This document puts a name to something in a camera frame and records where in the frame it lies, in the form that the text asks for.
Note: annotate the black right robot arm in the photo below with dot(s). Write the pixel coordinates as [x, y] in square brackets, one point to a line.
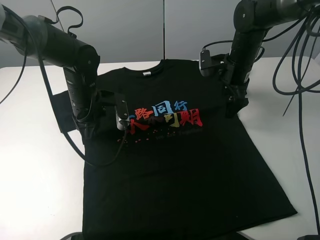
[252, 20]

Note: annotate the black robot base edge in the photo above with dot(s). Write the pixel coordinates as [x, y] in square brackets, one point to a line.
[73, 236]

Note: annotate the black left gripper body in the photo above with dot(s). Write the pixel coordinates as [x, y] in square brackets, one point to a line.
[88, 108]

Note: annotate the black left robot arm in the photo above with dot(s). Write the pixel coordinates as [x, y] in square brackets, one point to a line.
[37, 37]

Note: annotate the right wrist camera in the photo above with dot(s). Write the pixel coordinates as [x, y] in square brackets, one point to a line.
[209, 65]

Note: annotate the black printed t-shirt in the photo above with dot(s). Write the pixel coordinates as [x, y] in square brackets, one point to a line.
[182, 171]

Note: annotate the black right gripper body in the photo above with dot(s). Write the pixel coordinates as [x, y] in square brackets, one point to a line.
[235, 79]

